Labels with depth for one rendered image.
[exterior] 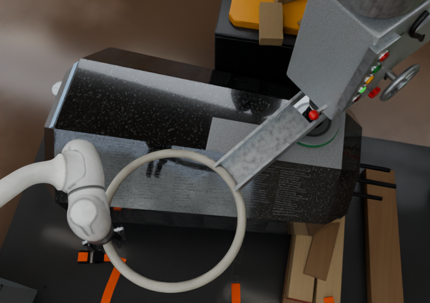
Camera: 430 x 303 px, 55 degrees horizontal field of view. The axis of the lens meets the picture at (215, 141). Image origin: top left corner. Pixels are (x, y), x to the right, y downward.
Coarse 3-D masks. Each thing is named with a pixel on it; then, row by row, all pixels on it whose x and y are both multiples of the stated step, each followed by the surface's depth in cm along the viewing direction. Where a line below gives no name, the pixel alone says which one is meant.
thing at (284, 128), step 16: (304, 96) 147; (288, 112) 147; (256, 128) 144; (272, 128) 147; (288, 128) 146; (304, 128) 140; (240, 144) 144; (256, 144) 147; (272, 144) 146; (288, 144) 140; (224, 160) 145; (240, 160) 147; (256, 160) 146; (272, 160) 141; (240, 176) 146; (256, 176) 145
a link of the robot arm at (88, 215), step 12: (72, 192) 112; (84, 192) 111; (96, 192) 112; (72, 204) 105; (84, 204) 105; (96, 204) 106; (72, 216) 104; (84, 216) 104; (96, 216) 105; (108, 216) 112; (72, 228) 106; (84, 228) 105; (96, 228) 107; (108, 228) 114; (96, 240) 116
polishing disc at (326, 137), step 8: (296, 104) 163; (304, 104) 163; (328, 120) 160; (336, 120) 160; (320, 128) 158; (328, 128) 158; (336, 128) 158; (304, 136) 157; (312, 136) 157; (320, 136) 157; (328, 136) 157; (312, 144) 156; (320, 144) 157
